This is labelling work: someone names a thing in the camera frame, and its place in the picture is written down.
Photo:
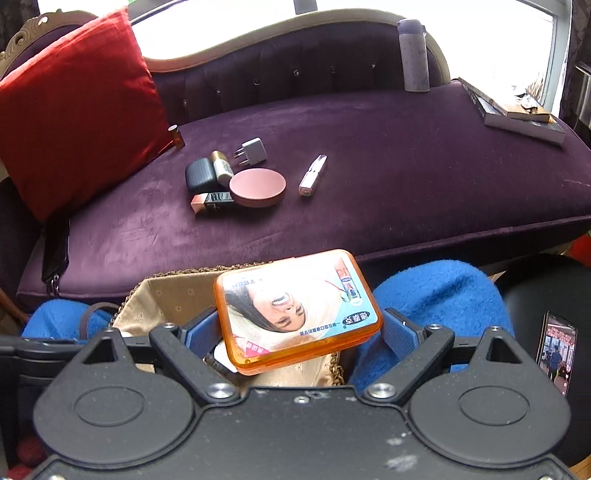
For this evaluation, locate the white plug adapter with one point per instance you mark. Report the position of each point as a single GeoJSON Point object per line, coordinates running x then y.
{"type": "Point", "coordinates": [253, 151]}

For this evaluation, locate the black and pink lipstick box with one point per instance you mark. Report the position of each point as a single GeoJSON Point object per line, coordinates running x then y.
{"type": "Point", "coordinates": [210, 202]}

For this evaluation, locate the purple velvet sofa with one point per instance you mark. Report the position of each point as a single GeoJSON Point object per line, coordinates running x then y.
{"type": "Point", "coordinates": [369, 184]}

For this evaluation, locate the orange plastic box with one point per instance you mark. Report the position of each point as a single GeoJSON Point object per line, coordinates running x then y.
{"type": "Point", "coordinates": [300, 318]}

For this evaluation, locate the gold and white bottle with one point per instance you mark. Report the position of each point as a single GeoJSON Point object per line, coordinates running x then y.
{"type": "Point", "coordinates": [221, 168]}

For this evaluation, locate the amber glass vial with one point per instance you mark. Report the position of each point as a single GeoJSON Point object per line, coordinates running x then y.
{"type": "Point", "coordinates": [176, 137]}

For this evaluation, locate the small tan book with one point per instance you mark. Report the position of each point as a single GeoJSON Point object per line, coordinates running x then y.
{"type": "Point", "coordinates": [519, 110]}

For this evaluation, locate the dark rounded case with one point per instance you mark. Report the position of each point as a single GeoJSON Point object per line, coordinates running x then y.
{"type": "Point", "coordinates": [200, 174]}

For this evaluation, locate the lilac water bottle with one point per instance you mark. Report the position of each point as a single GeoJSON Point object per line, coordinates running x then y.
{"type": "Point", "coordinates": [414, 55]}

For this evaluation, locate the red cushion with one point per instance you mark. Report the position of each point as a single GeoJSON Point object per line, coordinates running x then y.
{"type": "Point", "coordinates": [78, 106]}

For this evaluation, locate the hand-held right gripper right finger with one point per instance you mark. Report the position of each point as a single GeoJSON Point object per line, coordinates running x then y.
{"type": "Point", "coordinates": [400, 333]}

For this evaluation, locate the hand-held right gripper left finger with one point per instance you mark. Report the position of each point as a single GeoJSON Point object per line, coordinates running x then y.
{"type": "Point", "coordinates": [202, 333]}

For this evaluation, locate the window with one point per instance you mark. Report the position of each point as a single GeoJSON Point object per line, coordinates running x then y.
{"type": "Point", "coordinates": [351, 32]}

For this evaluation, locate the pink round compact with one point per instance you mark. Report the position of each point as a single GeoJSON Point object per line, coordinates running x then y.
{"type": "Point", "coordinates": [257, 185]}

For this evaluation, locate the blue fleece blanket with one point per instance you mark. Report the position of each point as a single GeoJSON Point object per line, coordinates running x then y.
{"type": "Point", "coordinates": [438, 290]}

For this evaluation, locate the phone with lit screen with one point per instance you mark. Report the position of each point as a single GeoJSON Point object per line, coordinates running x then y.
{"type": "Point", "coordinates": [556, 353]}

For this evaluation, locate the gold cloth lined basket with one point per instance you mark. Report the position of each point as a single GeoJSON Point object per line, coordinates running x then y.
{"type": "Point", "coordinates": [171, 295]}

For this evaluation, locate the stack of books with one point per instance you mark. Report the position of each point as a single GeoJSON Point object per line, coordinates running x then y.
{"type": "Point", "coordinates": [521, 127]}

